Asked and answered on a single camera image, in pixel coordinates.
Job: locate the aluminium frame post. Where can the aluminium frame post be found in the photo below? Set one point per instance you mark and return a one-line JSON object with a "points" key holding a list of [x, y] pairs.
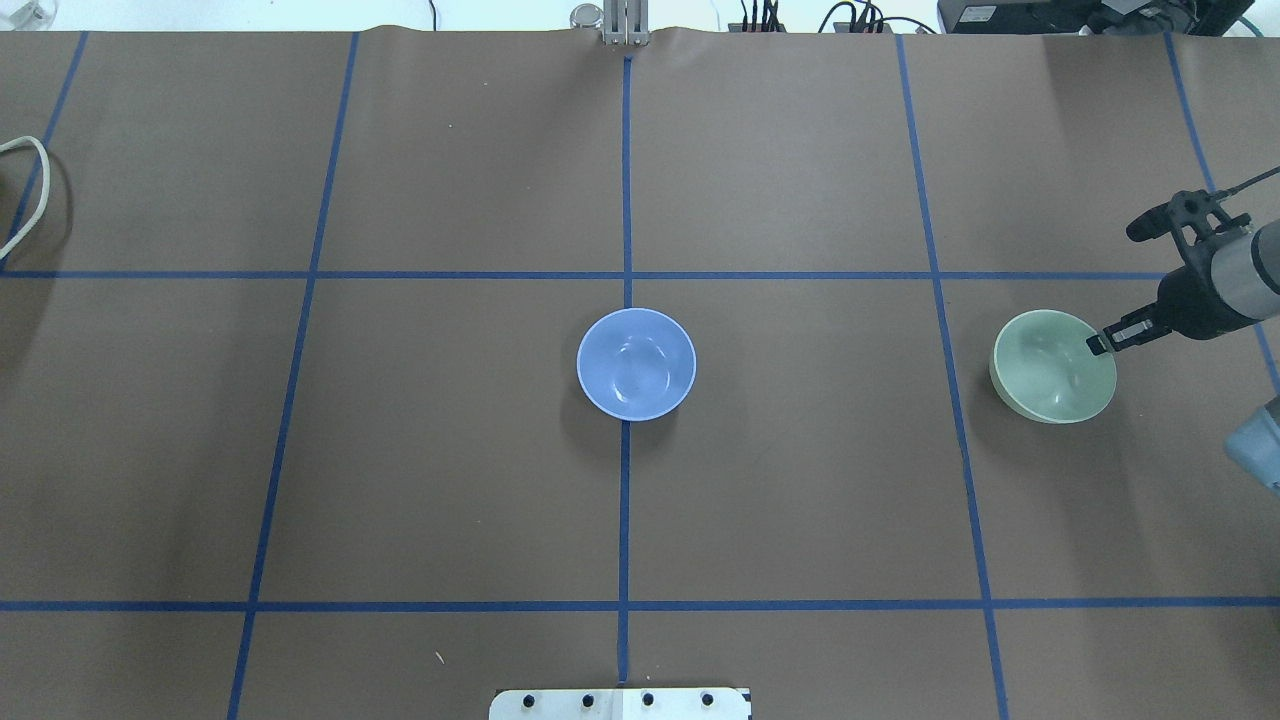
{"points": [[625, 22]]}

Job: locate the blue bowl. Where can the blue bowl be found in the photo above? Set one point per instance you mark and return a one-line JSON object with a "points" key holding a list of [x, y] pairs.
{"points": [[636, 364]]}

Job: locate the black laptop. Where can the black laptop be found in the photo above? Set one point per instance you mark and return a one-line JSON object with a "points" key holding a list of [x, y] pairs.
{"points": [[1120, 18]]}

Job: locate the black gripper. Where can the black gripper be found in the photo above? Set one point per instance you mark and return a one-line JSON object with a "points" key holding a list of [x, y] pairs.
{"points": [[1188, 298]]}

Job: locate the green bowl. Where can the green bowl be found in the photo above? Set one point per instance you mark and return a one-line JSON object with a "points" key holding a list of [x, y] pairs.
{"points": [[1042, 368]]}

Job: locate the black usb hub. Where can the black usb hub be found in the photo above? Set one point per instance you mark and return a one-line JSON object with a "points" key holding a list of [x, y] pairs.
{"points": [[758, 17], [869, 18]]}

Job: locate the brown table mat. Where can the brown table mat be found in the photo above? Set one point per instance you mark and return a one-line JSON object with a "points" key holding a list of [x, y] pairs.
{"points": [[292, 427]]}

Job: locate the white mounting plate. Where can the white mounting plate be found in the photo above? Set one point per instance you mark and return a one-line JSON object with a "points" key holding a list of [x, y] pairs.
{"points": [[623, 703]]}

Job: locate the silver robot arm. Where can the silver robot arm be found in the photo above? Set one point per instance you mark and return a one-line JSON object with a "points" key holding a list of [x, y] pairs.
{"points": [[1222, 287]]}

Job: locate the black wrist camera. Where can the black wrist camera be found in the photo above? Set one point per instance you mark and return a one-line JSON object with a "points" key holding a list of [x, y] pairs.
{"points": [[1191, 219]]}

